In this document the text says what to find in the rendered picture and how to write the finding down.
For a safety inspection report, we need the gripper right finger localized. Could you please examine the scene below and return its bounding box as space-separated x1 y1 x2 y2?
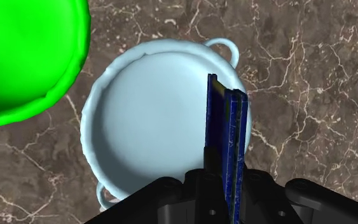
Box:
239 164 358 224

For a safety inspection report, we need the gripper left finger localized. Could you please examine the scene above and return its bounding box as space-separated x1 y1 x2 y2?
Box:
84 145 230 224

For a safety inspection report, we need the blue book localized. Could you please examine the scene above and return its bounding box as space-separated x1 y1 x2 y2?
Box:
204 73 249 224

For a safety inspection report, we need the bright green bowl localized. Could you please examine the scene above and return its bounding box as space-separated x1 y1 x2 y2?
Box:
0 0 92 134

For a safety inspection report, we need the light blue two-handled bowl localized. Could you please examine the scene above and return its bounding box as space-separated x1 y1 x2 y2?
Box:
79 38 253 212

